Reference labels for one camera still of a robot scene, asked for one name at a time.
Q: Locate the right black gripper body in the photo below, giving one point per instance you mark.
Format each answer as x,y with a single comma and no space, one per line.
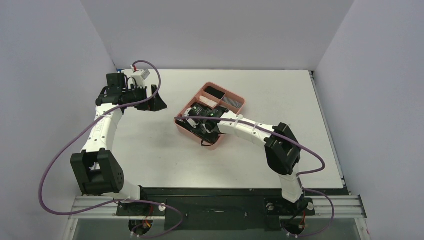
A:
201,129

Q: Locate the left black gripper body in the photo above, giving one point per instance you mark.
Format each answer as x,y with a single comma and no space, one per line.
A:
137,94

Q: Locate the pink divided organizer tray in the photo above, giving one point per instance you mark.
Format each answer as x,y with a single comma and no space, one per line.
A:
215,144

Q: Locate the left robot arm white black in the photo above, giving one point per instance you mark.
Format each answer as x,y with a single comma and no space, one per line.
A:
97,171

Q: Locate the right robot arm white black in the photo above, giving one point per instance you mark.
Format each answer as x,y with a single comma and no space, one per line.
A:
278,142

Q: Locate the white rolled underwear upper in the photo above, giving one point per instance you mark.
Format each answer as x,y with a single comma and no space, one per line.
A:
208,102

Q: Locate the grey striped rolled underwear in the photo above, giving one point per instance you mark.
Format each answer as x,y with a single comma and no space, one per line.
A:
232,102

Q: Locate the black rolled underwear top left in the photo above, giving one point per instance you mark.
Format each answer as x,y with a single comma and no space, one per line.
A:
214,92

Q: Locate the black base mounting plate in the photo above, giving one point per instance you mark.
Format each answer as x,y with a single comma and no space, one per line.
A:
219,209

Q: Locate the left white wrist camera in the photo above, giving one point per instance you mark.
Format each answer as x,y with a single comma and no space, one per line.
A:
137,78

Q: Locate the aluminium frame rail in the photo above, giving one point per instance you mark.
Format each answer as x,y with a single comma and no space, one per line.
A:
345,207

